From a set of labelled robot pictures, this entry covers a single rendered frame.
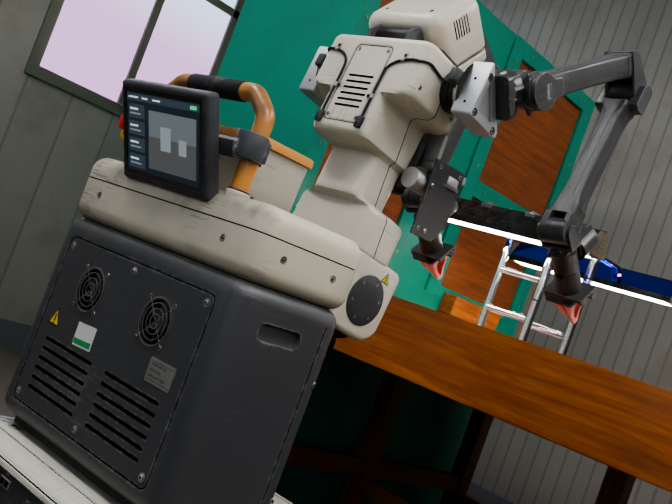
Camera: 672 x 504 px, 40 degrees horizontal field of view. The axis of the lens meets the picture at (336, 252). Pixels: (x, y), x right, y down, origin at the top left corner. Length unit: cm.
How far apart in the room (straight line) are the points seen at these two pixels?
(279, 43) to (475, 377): 130
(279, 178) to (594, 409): 85
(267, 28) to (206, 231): 162
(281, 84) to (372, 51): 101
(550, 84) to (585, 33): 297
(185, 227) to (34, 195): 274
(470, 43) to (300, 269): 71
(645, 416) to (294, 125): 135
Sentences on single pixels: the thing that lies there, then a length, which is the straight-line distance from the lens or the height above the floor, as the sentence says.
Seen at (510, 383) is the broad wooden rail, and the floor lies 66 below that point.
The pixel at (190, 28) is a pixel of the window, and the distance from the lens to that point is 455.
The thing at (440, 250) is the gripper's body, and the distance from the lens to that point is 241.
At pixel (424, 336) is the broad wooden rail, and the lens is 229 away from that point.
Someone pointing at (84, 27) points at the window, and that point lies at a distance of 426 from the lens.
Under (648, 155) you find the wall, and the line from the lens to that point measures 445.
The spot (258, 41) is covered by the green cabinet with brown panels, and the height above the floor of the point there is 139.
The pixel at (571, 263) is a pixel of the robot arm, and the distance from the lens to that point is 210.
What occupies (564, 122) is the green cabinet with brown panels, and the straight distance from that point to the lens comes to 372.
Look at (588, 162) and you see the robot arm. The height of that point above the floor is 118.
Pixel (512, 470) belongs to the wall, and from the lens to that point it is 440.
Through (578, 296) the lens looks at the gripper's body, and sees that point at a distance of 214.
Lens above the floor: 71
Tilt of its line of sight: 3 degrees up
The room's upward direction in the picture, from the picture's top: 20 degrees clockwise
